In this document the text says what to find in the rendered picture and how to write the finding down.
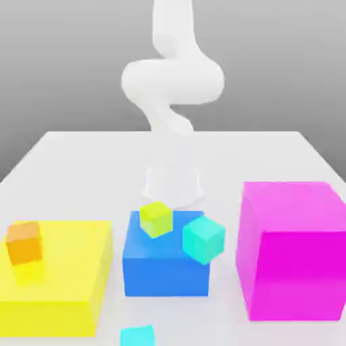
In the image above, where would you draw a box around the small orange cube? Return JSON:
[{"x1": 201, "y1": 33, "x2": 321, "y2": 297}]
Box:
[{"x1": 5, "y1": 221, "x2": 43, "y2": 266}]

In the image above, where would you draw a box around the large blue box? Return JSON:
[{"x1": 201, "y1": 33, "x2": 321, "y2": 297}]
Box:
[{"x1": 122, "y1": 209, "x2": 211, "y2": 297}]

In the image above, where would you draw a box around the small cyan cube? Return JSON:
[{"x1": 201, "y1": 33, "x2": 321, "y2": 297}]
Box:
[{"x1": 120, "y1": 324, "x2": 156, "y2": 346}]

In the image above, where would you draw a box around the small turquoise cube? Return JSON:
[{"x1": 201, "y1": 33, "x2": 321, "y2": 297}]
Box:
[{"x1": 182, "y1": 215, "x2": 226, "y2": 266}]

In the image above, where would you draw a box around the large yellow box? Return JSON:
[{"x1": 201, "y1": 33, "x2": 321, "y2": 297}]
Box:
[{"x1": 0, "y1": 220, "x2": 114, "y2": 338}]

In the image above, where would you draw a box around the small lime green cube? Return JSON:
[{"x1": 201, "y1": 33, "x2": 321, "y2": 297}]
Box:
[{"x1": 139, "y1": 200, "x2": 174, "y2": 239}]

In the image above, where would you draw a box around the large magenta box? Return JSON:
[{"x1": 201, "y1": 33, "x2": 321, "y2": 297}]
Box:
[{"x1": 235, "y1": 181, "x2": 346, "y2": 322}]

